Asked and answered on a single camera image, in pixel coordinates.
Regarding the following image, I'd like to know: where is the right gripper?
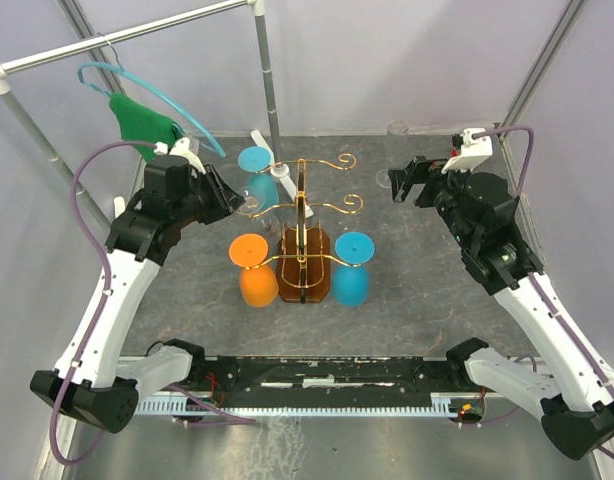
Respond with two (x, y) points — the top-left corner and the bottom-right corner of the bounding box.
(388, 155), (478, 248)

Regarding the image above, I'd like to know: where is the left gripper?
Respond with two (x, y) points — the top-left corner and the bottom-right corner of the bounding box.
(173, 162), (246, 228)

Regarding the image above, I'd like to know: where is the clear wine glass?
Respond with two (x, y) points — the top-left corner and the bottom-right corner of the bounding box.
(236, 185), (281, 240)
(376, 120), (409, 189)

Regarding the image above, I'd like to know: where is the blue front wine glass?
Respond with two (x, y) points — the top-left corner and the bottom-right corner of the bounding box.
(332, 232), (375, 307)

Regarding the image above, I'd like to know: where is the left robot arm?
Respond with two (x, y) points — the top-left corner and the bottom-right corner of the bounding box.
(30, 155), (244, 433)

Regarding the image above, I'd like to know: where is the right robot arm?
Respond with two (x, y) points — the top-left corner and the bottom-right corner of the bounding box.
(388, 156), (614, 460)

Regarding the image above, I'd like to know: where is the light blue back glass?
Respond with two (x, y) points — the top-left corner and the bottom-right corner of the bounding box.
(238, 146), (279, 209)

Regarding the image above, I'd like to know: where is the orange wine glass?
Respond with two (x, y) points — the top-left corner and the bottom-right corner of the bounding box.
(228, 233), (278, 308)

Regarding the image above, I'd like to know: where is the brown wooden rack base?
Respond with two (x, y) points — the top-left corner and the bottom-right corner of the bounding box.
(276, 222), (331, 304)

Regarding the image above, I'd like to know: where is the green cloth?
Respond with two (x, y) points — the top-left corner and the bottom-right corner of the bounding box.
(108, 93), (183, 148)

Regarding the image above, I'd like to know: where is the blue clothes hanger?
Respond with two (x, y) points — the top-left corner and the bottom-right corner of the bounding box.
(76, 32), (226, 158)

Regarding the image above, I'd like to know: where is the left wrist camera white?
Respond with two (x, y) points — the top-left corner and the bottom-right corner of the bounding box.
(153, 137), (206, 173)

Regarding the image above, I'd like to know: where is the light blue cable duct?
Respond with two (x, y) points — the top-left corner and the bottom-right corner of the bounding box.
(136, 393), (458, 419)

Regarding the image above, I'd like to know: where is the silver clothes rail frame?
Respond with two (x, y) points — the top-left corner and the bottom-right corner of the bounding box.
(0, 0), (316, 251)

